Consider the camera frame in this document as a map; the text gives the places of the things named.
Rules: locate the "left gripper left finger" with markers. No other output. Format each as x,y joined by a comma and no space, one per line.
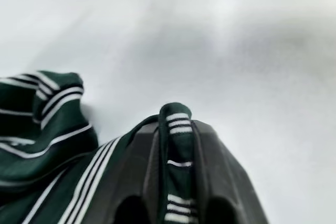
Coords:
136,171

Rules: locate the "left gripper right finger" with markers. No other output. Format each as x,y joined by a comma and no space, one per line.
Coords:
223,171

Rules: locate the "green white striped T-shirt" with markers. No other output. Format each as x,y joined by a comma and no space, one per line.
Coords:
52,155

